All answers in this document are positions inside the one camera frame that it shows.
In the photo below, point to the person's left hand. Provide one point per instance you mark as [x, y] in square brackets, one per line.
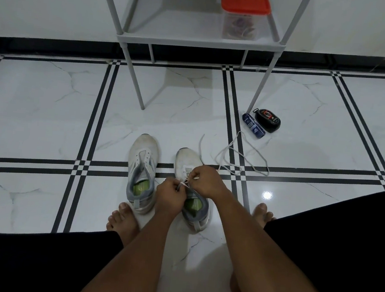
[170, 200]

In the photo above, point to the person's right hand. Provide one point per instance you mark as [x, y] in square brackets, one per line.
[209, 183]

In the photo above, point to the white grey sneaker shoe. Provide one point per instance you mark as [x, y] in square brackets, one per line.
[145, 144]
[186, 159]

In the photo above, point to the clear box with red lid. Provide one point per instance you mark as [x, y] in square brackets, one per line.
[239, 28]

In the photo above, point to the person's right forearm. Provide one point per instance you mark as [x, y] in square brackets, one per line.
[276, 267]

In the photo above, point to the person's left forearm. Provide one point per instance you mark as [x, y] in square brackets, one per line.
[133, 264]

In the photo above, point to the person's left foot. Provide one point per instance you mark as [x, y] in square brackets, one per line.
[124, 222]

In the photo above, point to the person's foot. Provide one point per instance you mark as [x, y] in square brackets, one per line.
[262, 215]
[124, 222]

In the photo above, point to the person's right foot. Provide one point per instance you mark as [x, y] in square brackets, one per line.
[262, 215]

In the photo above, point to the person's right leg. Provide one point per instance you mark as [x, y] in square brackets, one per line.
[236, 287]

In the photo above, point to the grey metal shelf rack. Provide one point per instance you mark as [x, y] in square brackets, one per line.
[202, 43]

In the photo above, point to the black oval polish bottle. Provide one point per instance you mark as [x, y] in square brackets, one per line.
[268, 121]

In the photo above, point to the black shorts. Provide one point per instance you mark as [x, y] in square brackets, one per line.
[347, 234]

